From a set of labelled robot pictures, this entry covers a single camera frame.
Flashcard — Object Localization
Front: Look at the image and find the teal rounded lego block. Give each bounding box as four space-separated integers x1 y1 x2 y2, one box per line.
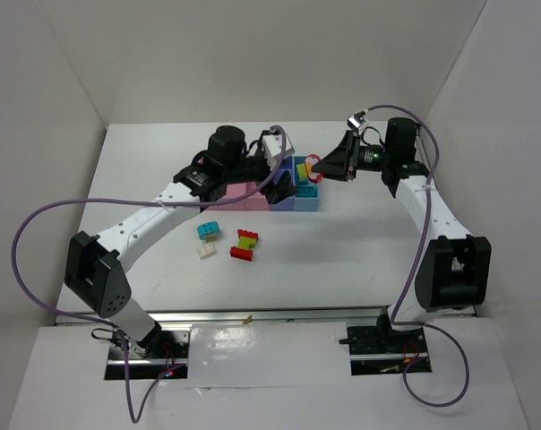
196 221 221 242

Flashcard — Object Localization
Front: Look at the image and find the red green lego assembly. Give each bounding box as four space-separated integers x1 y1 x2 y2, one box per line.
229 229 259 262

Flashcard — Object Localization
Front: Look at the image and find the white lego brick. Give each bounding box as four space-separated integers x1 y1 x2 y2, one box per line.
197 243 217 260

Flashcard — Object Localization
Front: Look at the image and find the multicolour lego assembly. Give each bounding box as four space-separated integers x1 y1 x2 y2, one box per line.
294 154 323 185

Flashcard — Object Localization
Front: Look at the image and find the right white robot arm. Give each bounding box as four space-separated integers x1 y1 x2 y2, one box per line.
313 113 492 354

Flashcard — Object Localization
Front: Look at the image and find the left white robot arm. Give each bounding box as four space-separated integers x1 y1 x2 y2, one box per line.
64 125 296 356

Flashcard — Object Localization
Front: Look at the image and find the small pink bin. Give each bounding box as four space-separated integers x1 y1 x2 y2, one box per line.
245 192 270 211

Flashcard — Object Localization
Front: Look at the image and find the large pink bin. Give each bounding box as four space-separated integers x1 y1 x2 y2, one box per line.
198 155 246 211

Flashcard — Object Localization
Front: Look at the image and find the dark blue bin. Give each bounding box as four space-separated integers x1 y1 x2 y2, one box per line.
270 157 297 211

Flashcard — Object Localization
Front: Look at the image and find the light blue bin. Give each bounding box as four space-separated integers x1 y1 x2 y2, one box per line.
294 174 320 211

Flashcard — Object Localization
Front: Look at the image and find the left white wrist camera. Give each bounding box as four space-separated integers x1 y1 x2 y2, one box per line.
260 130 296 169

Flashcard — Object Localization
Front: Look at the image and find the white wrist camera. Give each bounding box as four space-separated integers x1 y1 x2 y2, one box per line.
260 130 296 169
347 109 369 133

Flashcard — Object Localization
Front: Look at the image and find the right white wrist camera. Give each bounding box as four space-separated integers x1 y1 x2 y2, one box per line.
347 109 369 133

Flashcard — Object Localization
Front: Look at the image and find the aluminium rail front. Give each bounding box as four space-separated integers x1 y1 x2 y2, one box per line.
53 305 388 324

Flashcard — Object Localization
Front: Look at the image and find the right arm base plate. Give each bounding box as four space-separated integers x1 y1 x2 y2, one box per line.
339 326 432 376

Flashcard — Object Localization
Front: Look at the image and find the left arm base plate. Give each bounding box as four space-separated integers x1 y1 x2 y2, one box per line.
92 325 191 381

